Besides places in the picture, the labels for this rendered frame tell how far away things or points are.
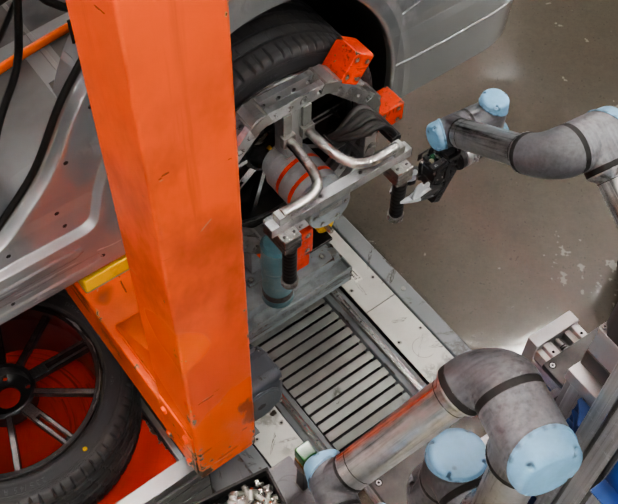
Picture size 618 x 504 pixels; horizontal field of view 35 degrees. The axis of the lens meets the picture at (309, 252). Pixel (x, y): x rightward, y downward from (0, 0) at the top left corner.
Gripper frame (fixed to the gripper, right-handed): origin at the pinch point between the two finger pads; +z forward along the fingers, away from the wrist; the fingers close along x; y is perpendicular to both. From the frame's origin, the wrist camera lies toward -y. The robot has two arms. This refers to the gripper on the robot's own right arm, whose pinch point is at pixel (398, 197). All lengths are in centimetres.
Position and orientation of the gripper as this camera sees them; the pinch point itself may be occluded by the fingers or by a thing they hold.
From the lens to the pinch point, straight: 249.7
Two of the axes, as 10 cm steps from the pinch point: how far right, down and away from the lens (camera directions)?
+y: 0.2, -5.7, -8.2
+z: -7.9, 4.9, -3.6
